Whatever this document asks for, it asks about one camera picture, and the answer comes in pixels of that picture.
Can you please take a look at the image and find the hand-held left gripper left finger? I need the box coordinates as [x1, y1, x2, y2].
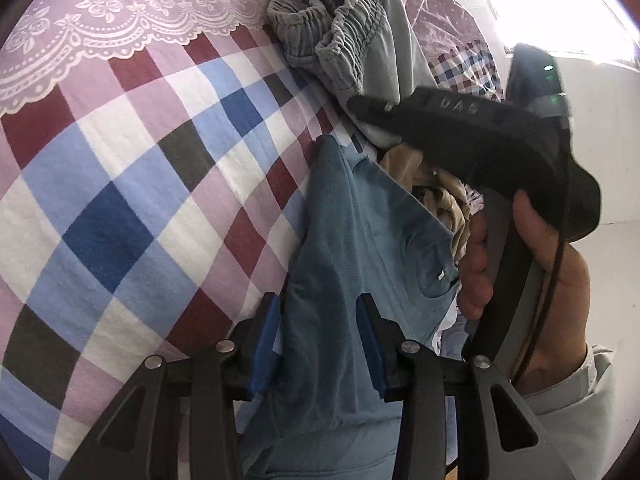
[60, 291, 282, 480]

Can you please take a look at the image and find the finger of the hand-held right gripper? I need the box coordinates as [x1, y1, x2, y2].
[346, 89, 426, 136]

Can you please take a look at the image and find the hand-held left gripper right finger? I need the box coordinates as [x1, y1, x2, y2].
[355, 292, 576, 480]

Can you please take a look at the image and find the teal blue shirt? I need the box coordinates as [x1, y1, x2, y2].
[240, 134, 461, 480]

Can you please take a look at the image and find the person's right forearm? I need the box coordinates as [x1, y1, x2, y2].
[517, 345, 618, 480]

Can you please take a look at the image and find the person's right hand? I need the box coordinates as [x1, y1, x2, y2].
[457, 191, 593, 398]

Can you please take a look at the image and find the tan garment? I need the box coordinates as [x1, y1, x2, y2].
[377, 142, 483, 266]

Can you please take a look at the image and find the purple checkered quilt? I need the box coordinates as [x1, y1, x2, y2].
[380, 0, 506, 106]

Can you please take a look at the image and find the window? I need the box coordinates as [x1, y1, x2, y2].
[475, 0, 636, 61]

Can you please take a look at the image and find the bed with checkered sheet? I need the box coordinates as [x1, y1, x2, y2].
[0, 0, 481, 480]

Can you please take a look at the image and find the black cable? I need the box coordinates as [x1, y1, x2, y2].
[512, 232, 568, 386]

